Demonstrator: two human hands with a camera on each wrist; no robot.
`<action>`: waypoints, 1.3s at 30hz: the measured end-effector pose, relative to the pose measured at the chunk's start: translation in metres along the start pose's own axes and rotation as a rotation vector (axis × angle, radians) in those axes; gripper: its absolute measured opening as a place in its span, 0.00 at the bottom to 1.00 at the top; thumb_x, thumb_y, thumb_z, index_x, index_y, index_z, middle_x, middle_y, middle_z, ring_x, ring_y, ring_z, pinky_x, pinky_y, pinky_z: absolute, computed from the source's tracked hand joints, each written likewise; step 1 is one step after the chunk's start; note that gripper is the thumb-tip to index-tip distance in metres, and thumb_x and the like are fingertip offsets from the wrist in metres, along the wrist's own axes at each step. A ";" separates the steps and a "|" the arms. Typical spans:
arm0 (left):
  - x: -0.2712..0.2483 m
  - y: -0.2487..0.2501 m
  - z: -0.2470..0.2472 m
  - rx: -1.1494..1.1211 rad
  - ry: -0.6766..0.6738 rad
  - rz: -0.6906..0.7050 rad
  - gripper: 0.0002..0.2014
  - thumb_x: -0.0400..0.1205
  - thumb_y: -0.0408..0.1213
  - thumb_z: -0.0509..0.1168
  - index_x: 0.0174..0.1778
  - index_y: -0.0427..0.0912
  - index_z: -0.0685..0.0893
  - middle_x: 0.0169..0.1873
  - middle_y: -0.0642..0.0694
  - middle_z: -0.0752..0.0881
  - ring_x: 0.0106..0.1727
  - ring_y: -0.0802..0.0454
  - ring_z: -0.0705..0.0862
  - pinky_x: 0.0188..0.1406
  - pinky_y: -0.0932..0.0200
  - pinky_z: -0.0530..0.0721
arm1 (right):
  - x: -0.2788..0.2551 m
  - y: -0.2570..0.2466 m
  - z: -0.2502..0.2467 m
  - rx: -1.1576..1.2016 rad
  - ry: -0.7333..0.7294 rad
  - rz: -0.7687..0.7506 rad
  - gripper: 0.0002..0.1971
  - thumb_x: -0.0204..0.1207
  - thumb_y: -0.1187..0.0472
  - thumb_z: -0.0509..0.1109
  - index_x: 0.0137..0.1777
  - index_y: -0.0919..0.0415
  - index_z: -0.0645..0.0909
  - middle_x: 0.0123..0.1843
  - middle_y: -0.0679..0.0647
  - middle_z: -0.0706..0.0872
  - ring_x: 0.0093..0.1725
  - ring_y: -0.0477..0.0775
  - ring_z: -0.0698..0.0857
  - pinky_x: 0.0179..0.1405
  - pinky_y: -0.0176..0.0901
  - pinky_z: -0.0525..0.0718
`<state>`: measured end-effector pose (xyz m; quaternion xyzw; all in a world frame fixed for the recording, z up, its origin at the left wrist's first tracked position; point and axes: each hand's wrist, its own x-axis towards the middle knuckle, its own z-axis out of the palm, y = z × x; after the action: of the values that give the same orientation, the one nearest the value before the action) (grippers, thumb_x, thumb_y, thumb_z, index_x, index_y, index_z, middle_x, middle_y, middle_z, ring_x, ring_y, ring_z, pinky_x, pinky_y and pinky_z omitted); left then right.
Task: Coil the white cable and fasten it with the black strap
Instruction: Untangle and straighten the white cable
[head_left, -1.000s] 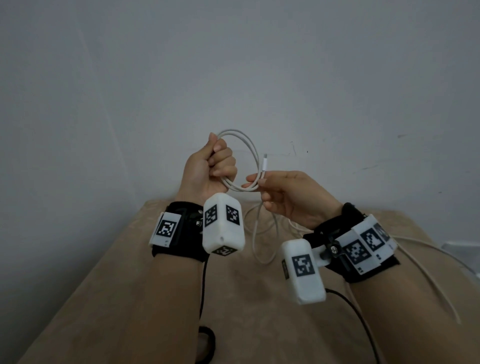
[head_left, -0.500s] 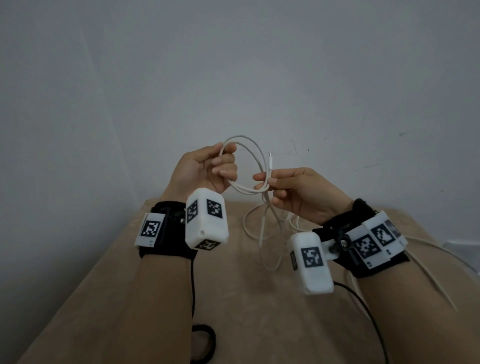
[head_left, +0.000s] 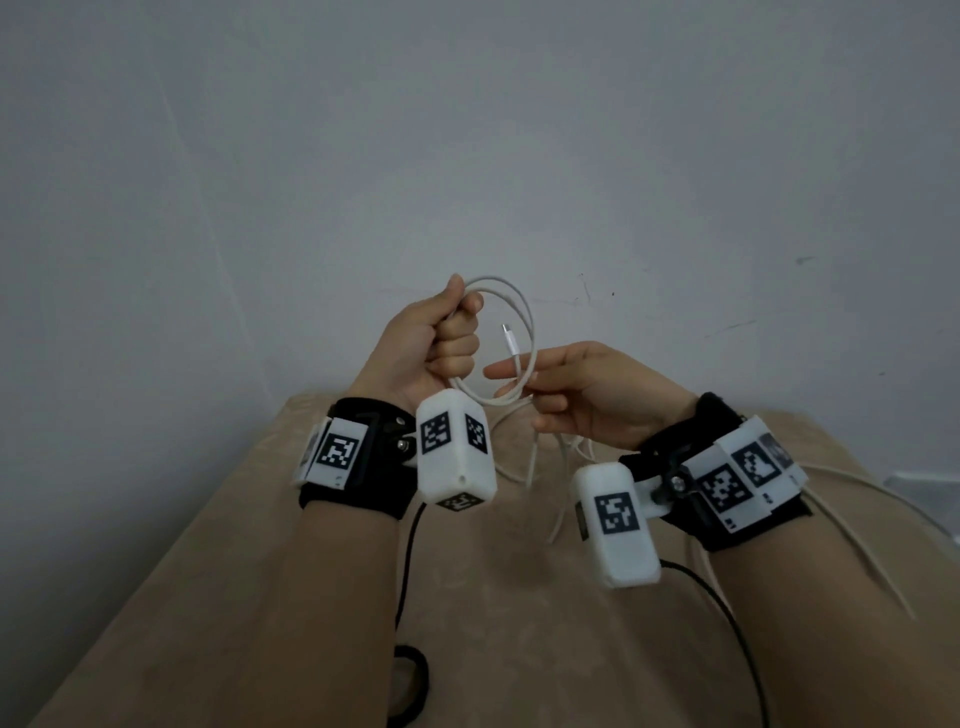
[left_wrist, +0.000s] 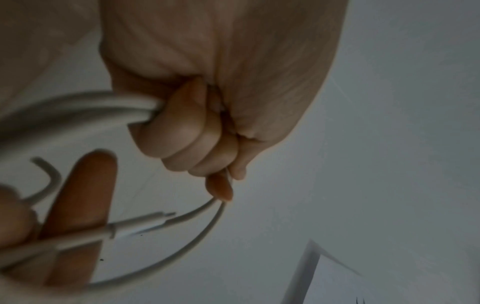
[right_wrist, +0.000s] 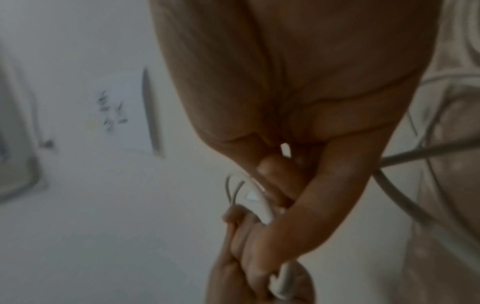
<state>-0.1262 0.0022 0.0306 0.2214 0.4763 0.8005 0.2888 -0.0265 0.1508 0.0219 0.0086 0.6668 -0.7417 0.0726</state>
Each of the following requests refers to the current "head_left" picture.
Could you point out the beige covered table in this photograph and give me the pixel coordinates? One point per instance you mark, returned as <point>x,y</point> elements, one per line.
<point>525,615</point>

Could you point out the person's left hand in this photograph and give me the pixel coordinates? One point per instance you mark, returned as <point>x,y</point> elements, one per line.
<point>412,352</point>

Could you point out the black wristband with markers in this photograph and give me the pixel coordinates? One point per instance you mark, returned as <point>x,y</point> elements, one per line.
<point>375,480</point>
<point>727,487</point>

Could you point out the white wall socket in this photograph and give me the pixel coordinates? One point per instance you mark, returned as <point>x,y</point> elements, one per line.
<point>926,487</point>

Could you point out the person's left forearm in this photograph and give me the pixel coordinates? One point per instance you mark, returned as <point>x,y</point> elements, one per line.
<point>322,622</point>

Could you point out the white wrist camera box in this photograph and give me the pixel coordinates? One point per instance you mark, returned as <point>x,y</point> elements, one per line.
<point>454,472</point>
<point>622,555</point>

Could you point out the person's right hand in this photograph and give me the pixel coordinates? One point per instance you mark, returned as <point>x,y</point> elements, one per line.
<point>607,390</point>

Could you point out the black right wristband with markers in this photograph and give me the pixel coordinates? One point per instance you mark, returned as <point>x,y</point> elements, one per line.
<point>727,487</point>

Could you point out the black left wristband with markers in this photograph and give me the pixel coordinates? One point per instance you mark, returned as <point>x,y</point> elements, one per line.
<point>375,480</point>

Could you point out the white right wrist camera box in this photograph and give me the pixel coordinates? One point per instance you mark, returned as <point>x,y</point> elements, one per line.
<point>622,555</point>

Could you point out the person's right forearm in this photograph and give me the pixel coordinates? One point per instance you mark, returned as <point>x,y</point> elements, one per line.
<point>825,637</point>

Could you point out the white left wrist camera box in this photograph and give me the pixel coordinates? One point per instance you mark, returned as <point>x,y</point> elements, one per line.
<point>454,472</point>

